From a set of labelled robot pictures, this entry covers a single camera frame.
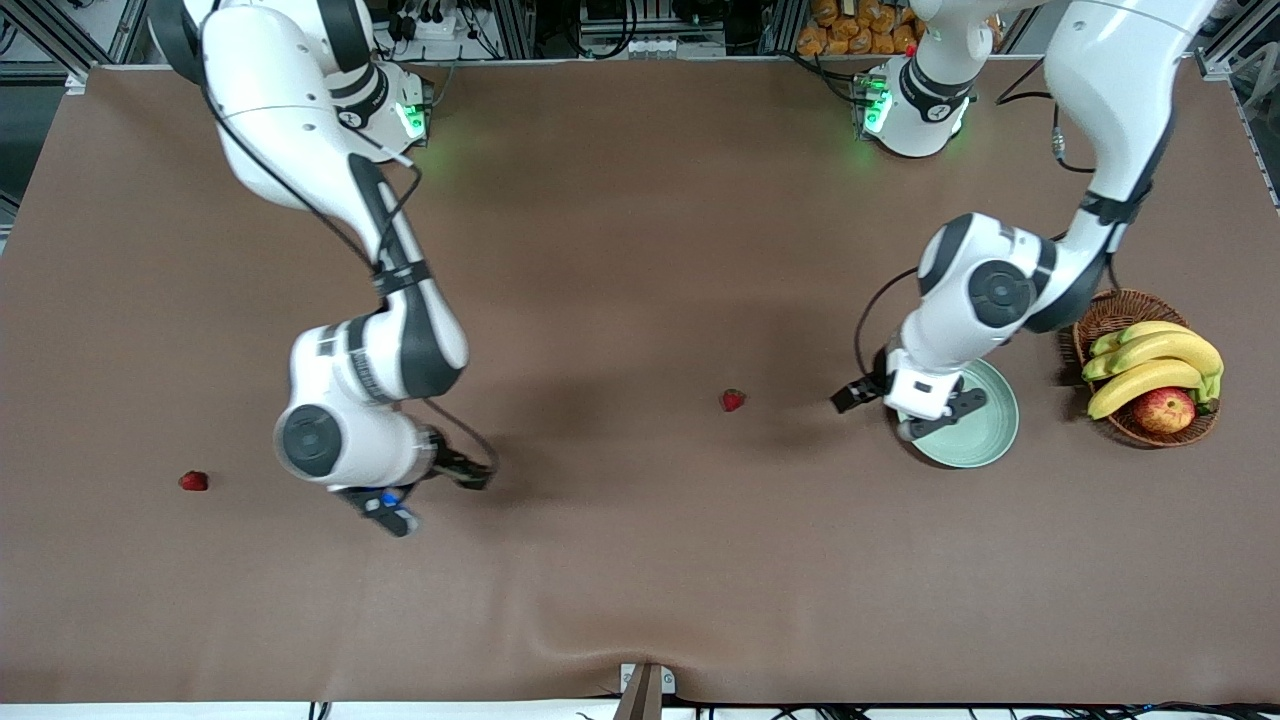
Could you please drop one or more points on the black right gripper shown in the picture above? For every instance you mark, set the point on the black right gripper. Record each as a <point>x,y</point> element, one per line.
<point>452,465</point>

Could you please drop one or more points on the red strawberry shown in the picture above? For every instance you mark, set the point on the red strawberry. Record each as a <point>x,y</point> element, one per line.
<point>193,481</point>
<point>733,400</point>

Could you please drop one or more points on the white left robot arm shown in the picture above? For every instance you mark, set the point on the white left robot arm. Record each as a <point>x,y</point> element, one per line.
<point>1120,80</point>

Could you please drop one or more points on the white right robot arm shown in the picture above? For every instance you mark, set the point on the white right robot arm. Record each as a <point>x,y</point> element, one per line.
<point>290,100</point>

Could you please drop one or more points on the light green round plate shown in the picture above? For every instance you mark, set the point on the light green round plate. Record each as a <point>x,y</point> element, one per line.
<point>985,440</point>

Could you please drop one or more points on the brown wicker basket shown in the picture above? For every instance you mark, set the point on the brown wicker basket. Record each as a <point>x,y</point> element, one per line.
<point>1135,305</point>

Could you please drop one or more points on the greenish yellow banana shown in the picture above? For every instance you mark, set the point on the greenish yellow banana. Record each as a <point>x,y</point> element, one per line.
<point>1150,328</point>

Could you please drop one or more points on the red yellow apple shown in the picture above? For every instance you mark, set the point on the red yellow apple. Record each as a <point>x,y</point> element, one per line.
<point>1165,410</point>

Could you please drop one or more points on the brown table mat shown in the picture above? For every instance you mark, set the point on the brown table mat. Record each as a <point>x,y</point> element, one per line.
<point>650,250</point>

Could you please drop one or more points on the pile of orange bread buns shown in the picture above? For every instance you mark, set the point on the pile of orange bread buns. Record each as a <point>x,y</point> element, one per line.
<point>840,30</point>

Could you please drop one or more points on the white connector strip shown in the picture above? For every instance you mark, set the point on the white connector strip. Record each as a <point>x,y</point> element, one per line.
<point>655,45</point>

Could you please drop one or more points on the white power strip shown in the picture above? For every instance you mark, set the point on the white power strip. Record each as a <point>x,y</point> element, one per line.
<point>435,28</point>

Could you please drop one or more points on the metal table bracket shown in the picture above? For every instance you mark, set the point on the metal table bracket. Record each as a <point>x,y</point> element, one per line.
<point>645,695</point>

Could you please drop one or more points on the aluminium frame post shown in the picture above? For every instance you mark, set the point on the aluminium frame post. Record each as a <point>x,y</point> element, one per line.
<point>515,25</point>

